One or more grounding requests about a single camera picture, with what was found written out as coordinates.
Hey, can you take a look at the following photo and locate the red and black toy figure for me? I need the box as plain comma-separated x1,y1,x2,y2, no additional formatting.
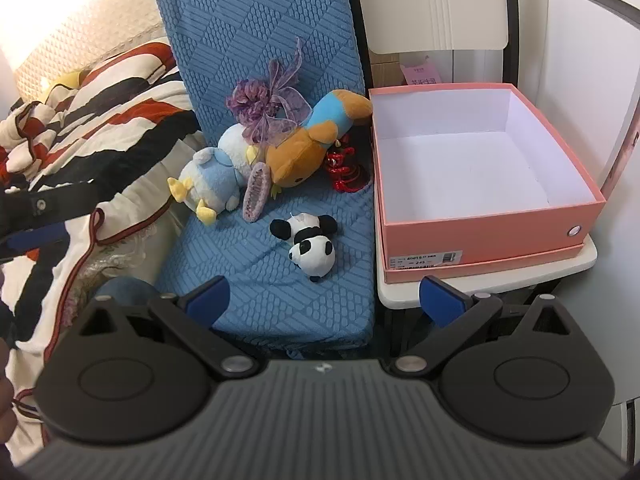
324,135,362,194

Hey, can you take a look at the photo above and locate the orange plush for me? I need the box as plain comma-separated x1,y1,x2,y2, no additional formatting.
264,89,374,189

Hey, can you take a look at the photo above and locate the purple ribbon flower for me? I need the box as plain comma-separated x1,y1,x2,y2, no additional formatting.
226,37,314,144

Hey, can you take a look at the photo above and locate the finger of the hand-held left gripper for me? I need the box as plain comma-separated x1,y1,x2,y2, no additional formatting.
0,189,101,262

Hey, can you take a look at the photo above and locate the pink cardboard box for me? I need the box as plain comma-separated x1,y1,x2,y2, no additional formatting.
368,83,608,284

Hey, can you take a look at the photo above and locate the small yellow plush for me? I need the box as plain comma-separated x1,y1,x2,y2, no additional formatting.
50,71,94,92

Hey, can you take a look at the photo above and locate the striped blanket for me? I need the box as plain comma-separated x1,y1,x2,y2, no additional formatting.
0,40,206,461

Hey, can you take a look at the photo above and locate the small panda plush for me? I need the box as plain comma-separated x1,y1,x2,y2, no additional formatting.
270,213,339,283

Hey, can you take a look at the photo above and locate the blue and white penguin plush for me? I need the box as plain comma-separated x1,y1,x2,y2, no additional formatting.
167,125,261,224

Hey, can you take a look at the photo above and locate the pink paper note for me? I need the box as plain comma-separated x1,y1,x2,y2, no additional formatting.
400,57,440,85

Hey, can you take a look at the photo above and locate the lilac toothed hair clip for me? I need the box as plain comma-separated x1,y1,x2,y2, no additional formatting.
242,161,274,223

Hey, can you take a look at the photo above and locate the white chair with black frame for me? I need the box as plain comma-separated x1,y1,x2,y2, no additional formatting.
342,0,599,356

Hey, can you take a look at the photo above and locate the beige quilted headboard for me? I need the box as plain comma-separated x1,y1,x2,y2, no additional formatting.
12,0,167,92

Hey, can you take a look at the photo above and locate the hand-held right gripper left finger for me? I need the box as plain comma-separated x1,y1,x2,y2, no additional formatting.
75,276,261,381

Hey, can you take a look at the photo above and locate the blue textured cushion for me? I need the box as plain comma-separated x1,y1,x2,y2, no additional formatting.
149,0,378,351

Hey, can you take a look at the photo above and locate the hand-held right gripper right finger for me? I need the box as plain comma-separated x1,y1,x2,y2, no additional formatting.
390,275,573,381

